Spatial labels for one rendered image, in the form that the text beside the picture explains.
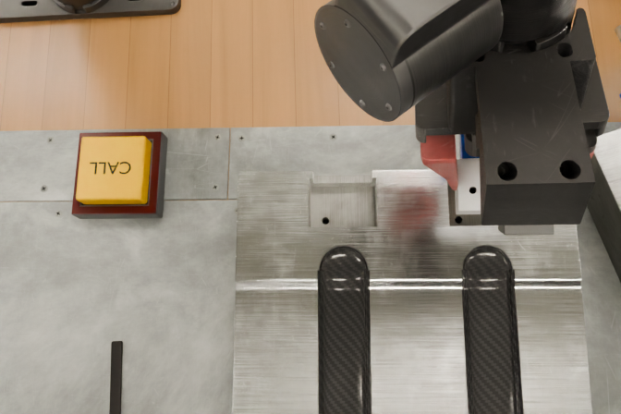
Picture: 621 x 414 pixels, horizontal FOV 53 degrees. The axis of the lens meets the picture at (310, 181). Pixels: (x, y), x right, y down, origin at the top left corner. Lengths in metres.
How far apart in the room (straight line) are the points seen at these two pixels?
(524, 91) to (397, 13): 0.09
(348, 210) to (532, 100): 0.25
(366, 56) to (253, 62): 0.38
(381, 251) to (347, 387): 0.10
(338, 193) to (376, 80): 0.26
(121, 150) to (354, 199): 0.22
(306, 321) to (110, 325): 0.20
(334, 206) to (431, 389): 0.16
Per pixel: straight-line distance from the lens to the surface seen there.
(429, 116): 0.36
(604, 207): 0.59
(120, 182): 0.58
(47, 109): 0.68
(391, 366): 0.48
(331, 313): 0.48
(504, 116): 0.29
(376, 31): 0.24
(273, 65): 0.63
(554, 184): 0.27
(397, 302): 0.48
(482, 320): 0.49
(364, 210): 0.51
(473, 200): 0.43
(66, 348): 0.62
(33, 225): 0.64
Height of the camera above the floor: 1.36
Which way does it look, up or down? 75 degrees down
